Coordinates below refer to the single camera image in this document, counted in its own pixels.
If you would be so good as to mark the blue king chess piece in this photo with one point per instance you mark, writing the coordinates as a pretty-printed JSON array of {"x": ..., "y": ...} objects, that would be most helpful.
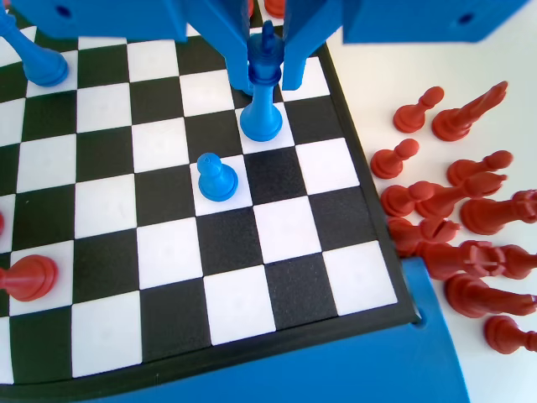
[{"x": 261, "y": 121}]

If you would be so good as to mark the blue queen chess piece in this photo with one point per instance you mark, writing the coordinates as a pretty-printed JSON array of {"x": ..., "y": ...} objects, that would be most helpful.
[{"x": 46, "y": 67}]

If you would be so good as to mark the red rook chess piece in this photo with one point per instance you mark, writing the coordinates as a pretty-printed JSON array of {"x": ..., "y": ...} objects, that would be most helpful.
[
  {"x": 478, "y": 216},
  {"x": 444, "y": 260}
]

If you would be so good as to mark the red bishop chess piece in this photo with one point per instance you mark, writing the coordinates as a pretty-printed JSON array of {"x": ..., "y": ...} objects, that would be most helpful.
[
  {"x": 453, "y": 197},
  {"x": 403, "y": 235}
]

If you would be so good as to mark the red pawn chess piece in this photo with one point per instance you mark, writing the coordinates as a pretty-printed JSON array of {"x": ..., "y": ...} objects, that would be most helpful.
[
  {"x": 33, "y": 277},
  {"x": 461, "y": 172},
  {"x": 501, "y": 336},
  {"x": 409, "y": 117},
  {"x": 386, "y": 163},
  {"x": 251, "y": 6},
  {"x": 394, "y": 201},
  {"x": 520, "y": 262}
]

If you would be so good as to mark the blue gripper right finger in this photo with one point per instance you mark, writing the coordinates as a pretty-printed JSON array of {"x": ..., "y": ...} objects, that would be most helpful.
[{"x": 302, "y": 33}]

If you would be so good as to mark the black and white chessboard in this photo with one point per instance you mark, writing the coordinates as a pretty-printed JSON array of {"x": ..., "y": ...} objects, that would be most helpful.
[{"x": 168, "y": 252}]

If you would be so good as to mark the blue printed base plate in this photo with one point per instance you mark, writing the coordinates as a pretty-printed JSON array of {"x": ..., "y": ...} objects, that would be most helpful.
[{"x": 377, "y": 369}]

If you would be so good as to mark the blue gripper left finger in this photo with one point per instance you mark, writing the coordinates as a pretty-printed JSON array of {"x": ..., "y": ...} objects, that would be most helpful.
[{"x": 226, "y": 29}]

